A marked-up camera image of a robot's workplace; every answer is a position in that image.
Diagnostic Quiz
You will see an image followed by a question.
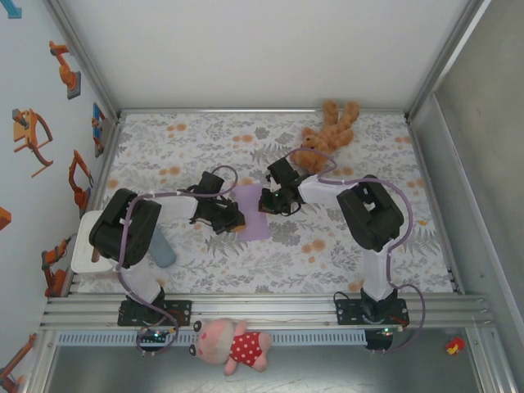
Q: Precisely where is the lilac cloth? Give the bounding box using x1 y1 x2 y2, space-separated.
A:
232 183 270 242

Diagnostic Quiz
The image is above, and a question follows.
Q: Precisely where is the blue-grey fabric roll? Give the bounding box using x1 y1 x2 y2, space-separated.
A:
147 227 178 269

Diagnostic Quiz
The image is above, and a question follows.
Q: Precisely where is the brown teddy bear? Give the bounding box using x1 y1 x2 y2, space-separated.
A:
289 99 361 175

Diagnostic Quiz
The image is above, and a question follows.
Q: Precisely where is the floral tablecloth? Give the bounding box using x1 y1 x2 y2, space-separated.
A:
77 112 456 294

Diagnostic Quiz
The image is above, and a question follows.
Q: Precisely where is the pink pig plush toy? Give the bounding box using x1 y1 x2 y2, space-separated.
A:
188 318 273 377

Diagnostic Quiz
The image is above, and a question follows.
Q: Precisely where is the blue orange robot sticker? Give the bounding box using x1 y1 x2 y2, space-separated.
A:
91 102 108 159

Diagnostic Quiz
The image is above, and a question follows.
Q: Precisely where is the orange chair-shaped robot sticker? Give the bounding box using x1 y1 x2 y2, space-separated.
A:
11 108 55 178

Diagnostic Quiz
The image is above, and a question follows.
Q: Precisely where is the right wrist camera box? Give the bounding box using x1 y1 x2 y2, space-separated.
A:
266 158 302 185

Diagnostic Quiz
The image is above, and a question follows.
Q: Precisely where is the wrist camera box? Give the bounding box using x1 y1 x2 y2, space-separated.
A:
198 171 225 197
266 158 302 185

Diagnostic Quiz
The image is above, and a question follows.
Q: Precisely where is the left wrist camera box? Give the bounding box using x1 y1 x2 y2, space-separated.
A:
198 171 225 197

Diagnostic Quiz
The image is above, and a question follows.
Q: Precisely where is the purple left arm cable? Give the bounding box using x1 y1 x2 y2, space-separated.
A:
116 165 240 358

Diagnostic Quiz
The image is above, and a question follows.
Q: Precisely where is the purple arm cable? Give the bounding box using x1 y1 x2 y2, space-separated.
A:
116 165 240 358
286 147 427 356

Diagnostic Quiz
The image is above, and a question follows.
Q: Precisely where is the thin aluminium frame rail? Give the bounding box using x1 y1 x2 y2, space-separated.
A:
117 107 410 116

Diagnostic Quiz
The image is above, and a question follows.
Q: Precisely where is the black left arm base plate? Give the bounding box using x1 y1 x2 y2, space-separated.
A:
117 300 193 328

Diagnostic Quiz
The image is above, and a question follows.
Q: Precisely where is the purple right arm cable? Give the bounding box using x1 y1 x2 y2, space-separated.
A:
286 147 427 356

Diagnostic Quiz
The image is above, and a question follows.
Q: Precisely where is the white slotted cable duct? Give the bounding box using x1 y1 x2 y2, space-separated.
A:
55 330 368 347

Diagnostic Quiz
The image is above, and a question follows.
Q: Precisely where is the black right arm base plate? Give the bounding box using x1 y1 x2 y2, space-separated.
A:
334 298 409 328

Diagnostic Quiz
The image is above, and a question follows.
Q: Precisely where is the aluminium frame post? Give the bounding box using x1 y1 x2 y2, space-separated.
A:
43 0 123 124
403 0 495 124

